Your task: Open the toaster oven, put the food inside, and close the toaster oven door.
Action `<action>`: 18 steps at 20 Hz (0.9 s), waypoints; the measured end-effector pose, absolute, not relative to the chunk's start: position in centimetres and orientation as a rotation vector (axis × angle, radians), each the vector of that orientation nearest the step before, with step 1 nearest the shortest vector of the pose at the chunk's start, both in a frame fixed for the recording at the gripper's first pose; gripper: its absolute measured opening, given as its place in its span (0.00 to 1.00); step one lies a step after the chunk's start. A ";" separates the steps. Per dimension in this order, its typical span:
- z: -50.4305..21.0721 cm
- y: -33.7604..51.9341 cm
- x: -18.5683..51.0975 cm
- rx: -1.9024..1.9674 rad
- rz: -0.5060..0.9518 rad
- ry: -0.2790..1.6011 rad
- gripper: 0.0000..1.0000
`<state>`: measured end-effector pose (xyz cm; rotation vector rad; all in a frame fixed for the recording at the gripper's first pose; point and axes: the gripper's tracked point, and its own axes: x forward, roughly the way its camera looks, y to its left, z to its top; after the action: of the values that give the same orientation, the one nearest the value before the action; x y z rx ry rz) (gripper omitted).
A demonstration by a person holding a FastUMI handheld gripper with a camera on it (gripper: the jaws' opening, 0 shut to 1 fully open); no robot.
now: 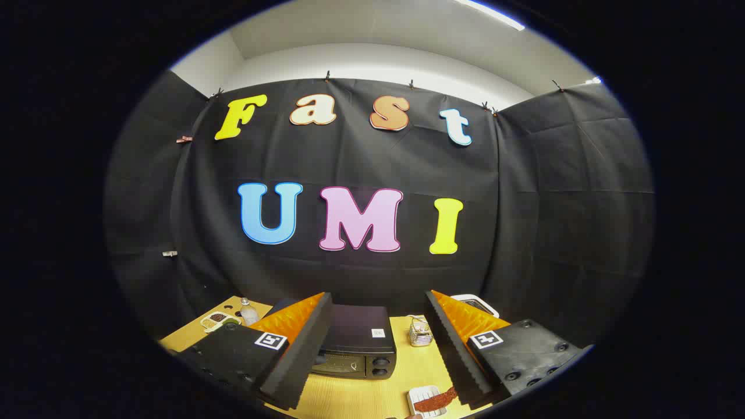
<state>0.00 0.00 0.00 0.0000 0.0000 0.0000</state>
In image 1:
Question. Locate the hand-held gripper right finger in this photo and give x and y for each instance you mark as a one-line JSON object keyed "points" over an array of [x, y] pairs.
{"points": [[451, 343]]}

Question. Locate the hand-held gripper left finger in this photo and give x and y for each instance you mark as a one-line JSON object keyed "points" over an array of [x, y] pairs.
{"points": [[305, 349]]}

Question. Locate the black toaster oven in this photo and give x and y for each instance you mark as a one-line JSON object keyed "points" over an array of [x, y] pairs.
{"points": [[358, 331]]}

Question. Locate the brown cooked meat piece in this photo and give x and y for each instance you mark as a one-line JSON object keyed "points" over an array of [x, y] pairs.
{"points": [[436, 400]]}

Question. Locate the white bread toaster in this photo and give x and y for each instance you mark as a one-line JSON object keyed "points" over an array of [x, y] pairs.
{"points": [[472, 301]]}

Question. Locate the white ribbed tray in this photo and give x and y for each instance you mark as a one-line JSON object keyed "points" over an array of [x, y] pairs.
{"points": [[418, 396]]}

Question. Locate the white divided spice dish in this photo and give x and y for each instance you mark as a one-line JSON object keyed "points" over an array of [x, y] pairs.
{"points": [[216, 321]]}

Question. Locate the black backdrop cloth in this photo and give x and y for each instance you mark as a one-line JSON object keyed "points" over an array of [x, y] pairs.
{"points": [[361, 163]]}

